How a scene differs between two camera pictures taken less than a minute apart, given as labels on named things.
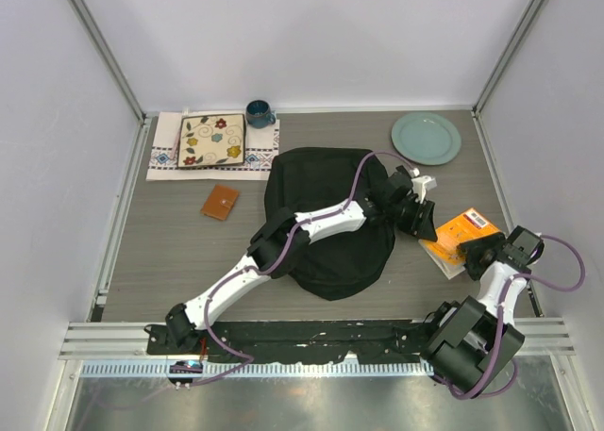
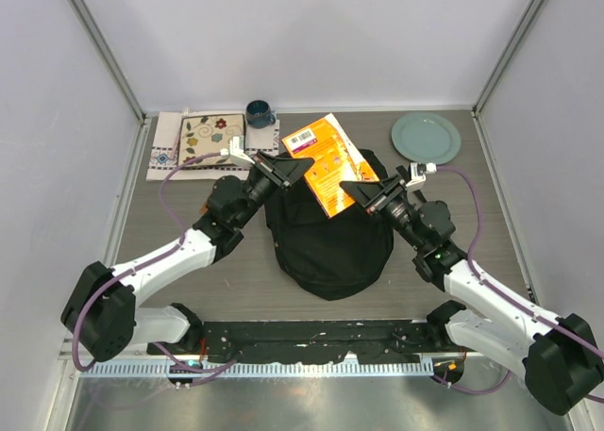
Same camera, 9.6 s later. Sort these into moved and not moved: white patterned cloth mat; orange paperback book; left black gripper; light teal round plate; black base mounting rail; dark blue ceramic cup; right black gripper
Moved: left black gripper; orange paperback book; right black gripper
Not moved: light teal round plate; dark blue ceramic cup; black base mounting rail; white patterned cloth mat
